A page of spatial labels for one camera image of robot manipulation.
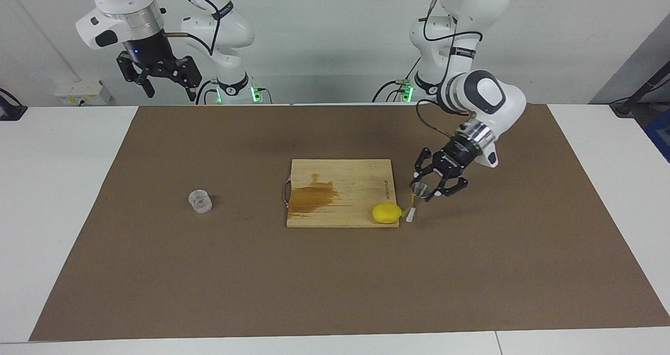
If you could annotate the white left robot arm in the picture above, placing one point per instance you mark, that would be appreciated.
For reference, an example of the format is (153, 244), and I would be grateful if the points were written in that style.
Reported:
(487, 96)

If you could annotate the small clear glass cup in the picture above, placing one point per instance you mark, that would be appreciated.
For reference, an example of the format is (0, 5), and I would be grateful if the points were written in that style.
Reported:
(200, 202)

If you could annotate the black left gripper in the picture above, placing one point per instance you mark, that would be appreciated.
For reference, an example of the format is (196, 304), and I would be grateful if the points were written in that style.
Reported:
(458, 158)

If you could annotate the steel double jigger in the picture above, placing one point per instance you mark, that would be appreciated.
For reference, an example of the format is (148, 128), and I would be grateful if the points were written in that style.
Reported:
(419, 190)

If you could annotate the brown table mat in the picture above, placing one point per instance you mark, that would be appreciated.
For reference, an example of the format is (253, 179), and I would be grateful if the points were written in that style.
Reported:
(209, 281)

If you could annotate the bamboo cutting board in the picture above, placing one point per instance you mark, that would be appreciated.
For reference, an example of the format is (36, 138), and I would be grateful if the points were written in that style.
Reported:
(356, 187)

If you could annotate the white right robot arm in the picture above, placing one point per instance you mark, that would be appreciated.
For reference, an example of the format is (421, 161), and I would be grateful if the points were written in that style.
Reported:
(118, 4)

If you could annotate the black clamp mount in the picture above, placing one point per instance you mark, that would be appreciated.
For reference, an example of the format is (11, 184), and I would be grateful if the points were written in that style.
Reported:
(10, 109)

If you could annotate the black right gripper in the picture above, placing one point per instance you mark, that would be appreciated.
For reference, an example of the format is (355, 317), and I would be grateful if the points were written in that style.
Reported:
(149, 54)

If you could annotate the blue crate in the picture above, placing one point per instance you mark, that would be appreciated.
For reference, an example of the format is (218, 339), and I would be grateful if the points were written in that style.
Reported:
(660, 135)

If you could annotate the black stand pole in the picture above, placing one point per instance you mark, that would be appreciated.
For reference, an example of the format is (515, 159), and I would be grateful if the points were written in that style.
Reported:
(644, 85)

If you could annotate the white wall socket box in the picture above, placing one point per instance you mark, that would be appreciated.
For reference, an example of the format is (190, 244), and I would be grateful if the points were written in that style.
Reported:
(84, 93)

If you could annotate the yellow lemon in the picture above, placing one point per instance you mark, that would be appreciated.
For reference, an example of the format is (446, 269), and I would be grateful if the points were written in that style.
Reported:
(386, 213)

